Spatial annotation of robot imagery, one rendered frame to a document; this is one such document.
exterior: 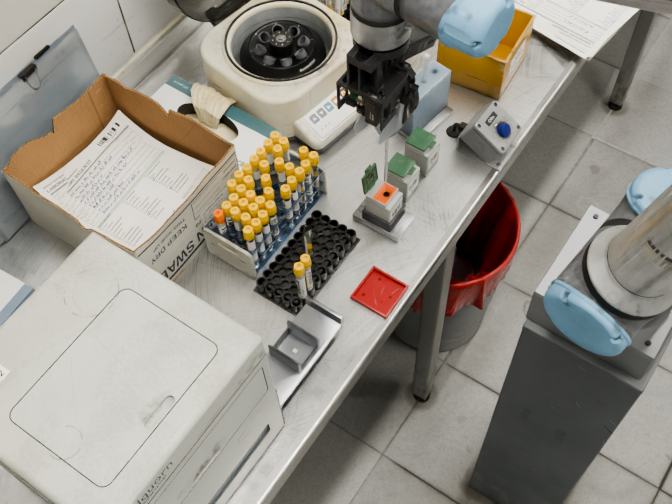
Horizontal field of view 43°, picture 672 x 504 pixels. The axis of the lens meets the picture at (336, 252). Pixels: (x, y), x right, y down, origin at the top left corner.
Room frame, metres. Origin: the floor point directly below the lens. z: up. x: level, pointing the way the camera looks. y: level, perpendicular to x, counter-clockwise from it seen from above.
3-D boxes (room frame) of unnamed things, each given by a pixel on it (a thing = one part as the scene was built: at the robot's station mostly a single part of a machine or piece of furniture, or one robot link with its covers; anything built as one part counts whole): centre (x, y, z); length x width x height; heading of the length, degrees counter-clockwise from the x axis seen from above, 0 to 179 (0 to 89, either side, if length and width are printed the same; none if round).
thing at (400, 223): (0.79, -0.08, 0.89); 0.09 x 0.05 x 0.04; 53
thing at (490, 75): (1.12, -0.30, 0.93); 0.13 x 0.13 x 0.10; 57
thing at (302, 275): (0.71, 0.05, 0.93); 0.17 x 0.09 x 0.11; 143
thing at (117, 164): (0.84, 0.33, 0.95); 0.29 x 0.25 x 0.15; 52
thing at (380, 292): (0.65, -0.07, 0.88); 0.07 x 0.07 x 0.01; 52
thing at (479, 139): (0.94, -0.26, 0.92); 0.13 x 0.07 x 0.08; 52
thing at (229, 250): (0.80, 0.11, 0.91); 0.20 x 0.10 x 0.07; 142
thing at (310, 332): (0.52, 0.08, 0.92); 0.21 x 0.07 x 0.05; 142
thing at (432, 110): (1.00, -0.17, 0.92); 0.10 x 0.07 x 0.10; 134
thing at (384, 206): (0.79, -0.08, 0.92); 0.05 x 0.04 x 0.06; 53
